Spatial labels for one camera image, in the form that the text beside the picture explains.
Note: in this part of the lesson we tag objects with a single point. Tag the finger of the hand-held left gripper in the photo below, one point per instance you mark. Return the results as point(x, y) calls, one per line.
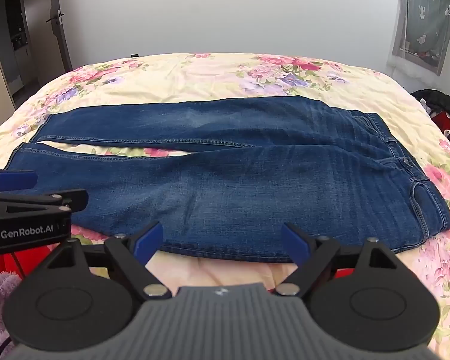
point(73, 198)
point(17, 180)

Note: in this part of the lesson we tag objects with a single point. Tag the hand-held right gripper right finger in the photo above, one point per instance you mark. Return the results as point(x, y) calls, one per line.
point(295, 242)

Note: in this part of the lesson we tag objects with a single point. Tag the blue denim pants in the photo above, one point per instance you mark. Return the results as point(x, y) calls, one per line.
point(247, 180)

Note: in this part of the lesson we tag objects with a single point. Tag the red garment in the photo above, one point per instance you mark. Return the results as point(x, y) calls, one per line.
point(33, 262)

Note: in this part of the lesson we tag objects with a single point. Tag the floral bed sheet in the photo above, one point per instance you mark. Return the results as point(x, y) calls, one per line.
point(217, 75)

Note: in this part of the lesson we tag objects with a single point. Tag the grey door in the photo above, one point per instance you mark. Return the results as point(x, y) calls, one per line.
point(60, 33)

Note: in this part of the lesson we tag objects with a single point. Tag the red cloth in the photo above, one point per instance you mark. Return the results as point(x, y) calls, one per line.
point(445, 120)

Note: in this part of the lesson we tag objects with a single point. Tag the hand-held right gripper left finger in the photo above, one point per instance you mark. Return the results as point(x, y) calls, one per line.
point(150, 243)

